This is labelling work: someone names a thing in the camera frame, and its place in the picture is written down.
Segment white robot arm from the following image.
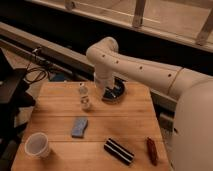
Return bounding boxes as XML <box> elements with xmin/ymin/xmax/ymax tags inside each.
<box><xmin>86</xmin><ymin>37</ymin><xmax>213</xmax><ymax>171</ymax></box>

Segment dark round bowl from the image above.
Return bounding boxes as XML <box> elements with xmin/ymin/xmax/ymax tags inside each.
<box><xmin>102</xmin><ymin>78</ymin><xmax>125</xmax><ymax>101</ymax></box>

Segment clear plastic bottle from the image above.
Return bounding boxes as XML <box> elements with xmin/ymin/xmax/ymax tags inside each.
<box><xmin>78</xmin><ymin>82</ymin><xmax>91</xmax><ymax>111</ymax></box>

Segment blue sponge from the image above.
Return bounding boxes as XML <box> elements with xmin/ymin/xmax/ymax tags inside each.
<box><xmin>71</xmin><ymin>117</ymin><xmax>88</xmax><ymax>138</ymax></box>

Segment black white striped block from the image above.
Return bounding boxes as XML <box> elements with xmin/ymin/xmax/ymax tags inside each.
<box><xmin>104</xmin><ymin>138</ymin><xmax>134</xmax><ymax>165</ymax></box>

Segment red brown oblong object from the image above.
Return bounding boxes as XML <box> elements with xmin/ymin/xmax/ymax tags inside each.
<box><xmin>146</xmin><ymin>138</ymin><xmax>158</xmax><ymax>166</ymax></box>

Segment white plastic cup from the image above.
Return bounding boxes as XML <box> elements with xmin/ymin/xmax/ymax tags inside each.
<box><xmin>24</xmin><ymin>132</ymin><xmax>51</xmax><ymax>158</ymax></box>

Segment black equipment at left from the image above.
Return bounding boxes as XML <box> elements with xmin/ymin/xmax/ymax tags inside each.
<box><xmin>0</xmin><ymin>48</ymin><xmax>35</xmax><ymax>157</ymax></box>

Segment wooden railing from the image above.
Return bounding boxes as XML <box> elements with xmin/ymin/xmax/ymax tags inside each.
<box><xmin>27</xmin><ymin>0</ymin><xmax>213</xmax><ymax>53</ymax></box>

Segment black cables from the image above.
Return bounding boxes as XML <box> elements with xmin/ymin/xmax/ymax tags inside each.
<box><xmin>23</xmin><ymin>46</ymin><xmax>56</xmax><ymax>84</ymax></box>

